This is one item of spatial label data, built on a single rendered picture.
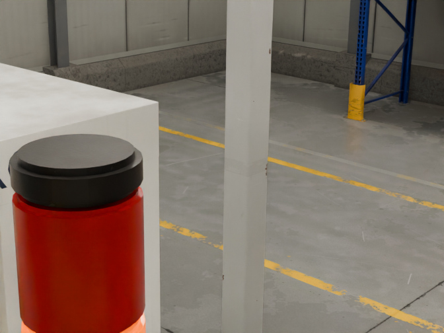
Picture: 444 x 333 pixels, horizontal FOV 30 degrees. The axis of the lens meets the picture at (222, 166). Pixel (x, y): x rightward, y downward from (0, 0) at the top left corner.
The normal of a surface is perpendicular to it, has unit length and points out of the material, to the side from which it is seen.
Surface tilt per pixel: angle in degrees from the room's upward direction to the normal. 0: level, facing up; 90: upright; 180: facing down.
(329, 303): 0
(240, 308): 90
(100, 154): 0
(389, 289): 0
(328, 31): 90
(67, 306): 90
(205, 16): 90
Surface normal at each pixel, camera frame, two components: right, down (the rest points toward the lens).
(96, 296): 0.44, 0.29
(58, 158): 0.01, -0.95
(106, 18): 0.74, 0.22
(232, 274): -0.66, 0.23
